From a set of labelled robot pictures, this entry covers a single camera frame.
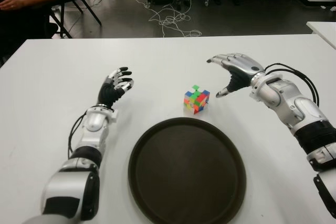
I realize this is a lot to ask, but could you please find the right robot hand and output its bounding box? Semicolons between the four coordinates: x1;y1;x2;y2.
206;52;265;98

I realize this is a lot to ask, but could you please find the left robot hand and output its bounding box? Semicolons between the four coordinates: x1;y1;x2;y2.
97;66;134;108

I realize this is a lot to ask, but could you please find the multicoloured Rubik's cube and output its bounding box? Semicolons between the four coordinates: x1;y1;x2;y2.
183;84;211;115

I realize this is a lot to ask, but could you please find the dark brown round plate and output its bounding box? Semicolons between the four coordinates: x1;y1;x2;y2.
128;118;247;224

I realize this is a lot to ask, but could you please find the white side table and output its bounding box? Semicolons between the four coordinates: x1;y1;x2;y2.
306;21;336;50

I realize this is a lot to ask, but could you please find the seated person in black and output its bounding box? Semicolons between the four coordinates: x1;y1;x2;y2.
0;0;59;60

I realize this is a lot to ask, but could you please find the black left arm cable bundle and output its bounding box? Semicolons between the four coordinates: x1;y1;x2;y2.
67;110;89;156

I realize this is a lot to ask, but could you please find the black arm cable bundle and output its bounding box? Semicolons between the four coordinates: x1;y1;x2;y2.
67;110;89;156
264;62;320;109

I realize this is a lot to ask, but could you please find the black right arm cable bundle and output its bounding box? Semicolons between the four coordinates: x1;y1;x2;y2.
264;62;320;109

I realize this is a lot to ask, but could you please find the tangled white floor cable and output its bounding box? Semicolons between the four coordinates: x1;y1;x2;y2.
134;0;202;37

